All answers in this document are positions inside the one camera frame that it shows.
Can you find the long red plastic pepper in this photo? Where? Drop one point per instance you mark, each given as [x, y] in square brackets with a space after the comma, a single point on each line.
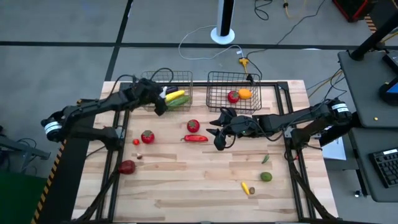
[196, 138]

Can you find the white paper sheet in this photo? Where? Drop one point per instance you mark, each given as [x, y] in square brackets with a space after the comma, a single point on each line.
[334, 151]

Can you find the black device with blue screen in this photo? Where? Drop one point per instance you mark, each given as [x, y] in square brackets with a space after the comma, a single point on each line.
[390, 91]

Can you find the red plastic tomato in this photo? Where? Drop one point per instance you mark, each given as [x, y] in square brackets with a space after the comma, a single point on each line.
[193, 126]
[233, 97]
[147, 137]

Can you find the green plastic lime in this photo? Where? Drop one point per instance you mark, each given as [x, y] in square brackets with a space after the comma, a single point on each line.
[266, 176]

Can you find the grey metal stand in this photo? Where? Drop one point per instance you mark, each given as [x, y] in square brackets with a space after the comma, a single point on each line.
[25, 149]

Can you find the small green plastic chili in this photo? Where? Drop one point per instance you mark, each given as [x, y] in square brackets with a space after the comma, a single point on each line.
[265, 159]

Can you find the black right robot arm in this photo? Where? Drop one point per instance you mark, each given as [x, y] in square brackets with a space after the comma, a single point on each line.
[298, 119]

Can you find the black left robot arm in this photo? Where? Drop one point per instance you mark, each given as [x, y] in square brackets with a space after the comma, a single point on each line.
[93, 107]

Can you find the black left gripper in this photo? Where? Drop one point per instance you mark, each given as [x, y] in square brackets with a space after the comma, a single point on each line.
[146, 91]

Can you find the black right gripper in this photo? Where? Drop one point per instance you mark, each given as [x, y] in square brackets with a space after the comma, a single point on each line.
[244, 126]

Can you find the purple plastic eggplant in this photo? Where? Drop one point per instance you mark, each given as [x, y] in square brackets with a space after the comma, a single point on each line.
[172, 89]

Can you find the dark red plastic apple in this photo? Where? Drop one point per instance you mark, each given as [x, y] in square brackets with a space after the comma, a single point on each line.
[127, 167]

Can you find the small red cherry tomato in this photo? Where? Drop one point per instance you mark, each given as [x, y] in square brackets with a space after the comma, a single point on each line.
[136, 142]

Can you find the yellow power plug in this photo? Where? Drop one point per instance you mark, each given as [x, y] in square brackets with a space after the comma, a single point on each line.
[243, 61]

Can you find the white metal bracket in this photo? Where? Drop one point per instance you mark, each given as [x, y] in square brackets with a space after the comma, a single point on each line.
[288, 132]

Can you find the grey desk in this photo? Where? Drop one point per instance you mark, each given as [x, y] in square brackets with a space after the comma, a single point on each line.
[363, 93]

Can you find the green plastic cucumber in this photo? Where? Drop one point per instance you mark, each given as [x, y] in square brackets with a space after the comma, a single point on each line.
[178, 101]

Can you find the black computer keyboard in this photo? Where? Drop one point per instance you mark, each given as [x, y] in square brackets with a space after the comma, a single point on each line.
[387, 168]

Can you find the black platform with hazard stripes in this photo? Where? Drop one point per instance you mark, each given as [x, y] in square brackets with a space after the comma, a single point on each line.
[59, 186]

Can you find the black metal table frame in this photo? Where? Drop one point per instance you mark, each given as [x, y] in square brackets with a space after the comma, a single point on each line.
[199, 84]

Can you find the white plastic garlic bulb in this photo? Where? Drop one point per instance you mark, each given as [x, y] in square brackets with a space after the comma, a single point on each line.
[163, 92]

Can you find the small brown plastic potato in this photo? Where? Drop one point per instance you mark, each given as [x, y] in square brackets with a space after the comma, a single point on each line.
[252, 190]

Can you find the green mat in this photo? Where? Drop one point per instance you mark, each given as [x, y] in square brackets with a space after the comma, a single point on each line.
[18, 199]

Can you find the orange plastic citrus fruit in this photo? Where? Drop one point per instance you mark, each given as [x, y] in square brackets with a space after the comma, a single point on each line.
[245, 94]

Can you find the red and black tool cart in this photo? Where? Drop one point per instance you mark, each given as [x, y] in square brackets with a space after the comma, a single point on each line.
[351, 7]

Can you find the white pole stand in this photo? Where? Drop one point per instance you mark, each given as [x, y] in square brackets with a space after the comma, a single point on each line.
[222, 35]

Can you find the small brown plastic mushroom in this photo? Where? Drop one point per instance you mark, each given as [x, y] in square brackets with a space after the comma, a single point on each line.
[139, 156]

